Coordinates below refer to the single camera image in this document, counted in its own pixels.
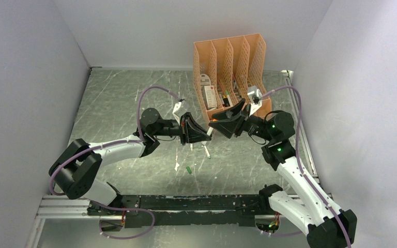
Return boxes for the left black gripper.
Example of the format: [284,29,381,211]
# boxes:
[152,112,211,146]

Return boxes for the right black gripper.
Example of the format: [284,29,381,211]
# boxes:
[209,99,274,142]

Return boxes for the white pen red tip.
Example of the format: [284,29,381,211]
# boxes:
[207,127,213,136]

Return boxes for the white pen green tip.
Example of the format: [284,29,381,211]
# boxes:
[202,145,211,159]

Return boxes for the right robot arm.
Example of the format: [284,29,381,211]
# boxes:
[209,99,357,247]

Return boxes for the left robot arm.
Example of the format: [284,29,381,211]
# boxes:
[49,108,211,215]

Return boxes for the pens in organizer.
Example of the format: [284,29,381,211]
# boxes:
[217,73,241,107]

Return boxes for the white red box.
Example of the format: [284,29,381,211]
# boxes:
[201,85,218,109]

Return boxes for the grey stationery blister pack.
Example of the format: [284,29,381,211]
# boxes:
[199,73,212,87]

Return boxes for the orange plastic file organizer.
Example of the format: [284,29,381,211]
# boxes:
[193,34,266,123]

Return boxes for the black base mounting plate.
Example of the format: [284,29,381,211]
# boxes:
[87,194,275,228]

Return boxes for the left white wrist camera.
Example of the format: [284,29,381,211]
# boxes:
[172,99,188,123]

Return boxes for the white corner bracket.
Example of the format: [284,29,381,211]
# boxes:
[281,70,294,80]

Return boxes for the aluminium frame rail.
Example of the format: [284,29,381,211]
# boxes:
[36,194,338,220]

